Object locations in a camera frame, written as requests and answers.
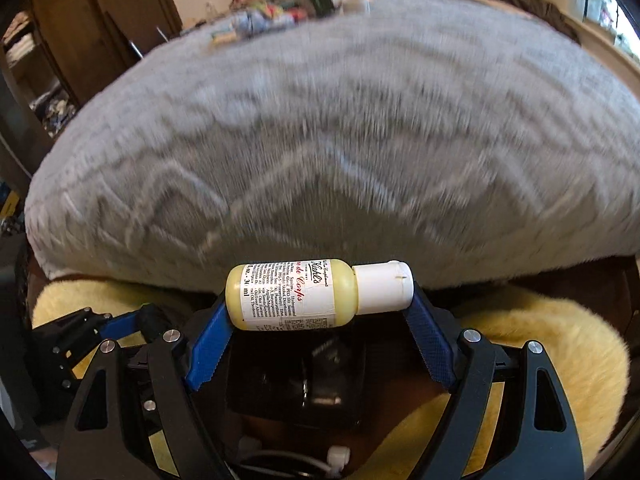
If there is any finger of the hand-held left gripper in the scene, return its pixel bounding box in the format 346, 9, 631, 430
99, 305, 168, 345

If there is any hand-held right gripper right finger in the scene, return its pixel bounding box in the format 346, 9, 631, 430
402, 292, 586, 480

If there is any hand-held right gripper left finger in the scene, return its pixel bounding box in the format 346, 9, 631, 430
57, 302, 236, 480

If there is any yellow lotion bottle white cap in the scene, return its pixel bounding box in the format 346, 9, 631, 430
225, 259, 416, 332

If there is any blue wrapper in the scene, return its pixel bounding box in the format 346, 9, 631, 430
210, 6, 302, 47

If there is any grey textured blanket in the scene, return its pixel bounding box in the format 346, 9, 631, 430
24, 0, 640, 293

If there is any folded clothes stack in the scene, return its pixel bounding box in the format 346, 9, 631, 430
4, 10, 43, 68

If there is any dark wooden wardrobe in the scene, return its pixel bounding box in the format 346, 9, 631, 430
2, 0, 187, 128

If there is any white cable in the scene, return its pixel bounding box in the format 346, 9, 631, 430
239, 439, 353, 480

